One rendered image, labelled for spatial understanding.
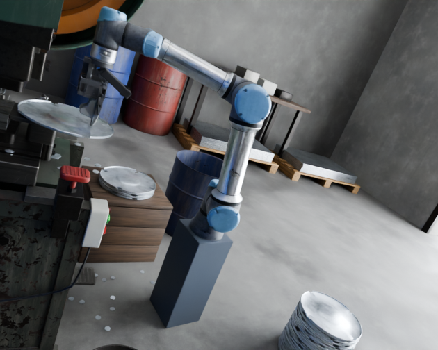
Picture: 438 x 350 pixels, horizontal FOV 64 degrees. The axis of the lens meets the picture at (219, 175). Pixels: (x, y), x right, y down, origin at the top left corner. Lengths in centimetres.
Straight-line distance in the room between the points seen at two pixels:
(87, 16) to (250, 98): 72
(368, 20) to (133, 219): 500
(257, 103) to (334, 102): 490
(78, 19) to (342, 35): 471
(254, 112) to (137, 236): 99
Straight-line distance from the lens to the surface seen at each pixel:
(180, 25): 466
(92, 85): 118
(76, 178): 92
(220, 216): 125
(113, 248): 187
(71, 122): 120
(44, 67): 116
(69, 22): 152
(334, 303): 188
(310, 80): 562
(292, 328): 177
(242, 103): 113
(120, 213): 175
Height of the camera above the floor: 115
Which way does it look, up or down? 19 degrees down
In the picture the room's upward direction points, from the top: 21 degrees clockwise
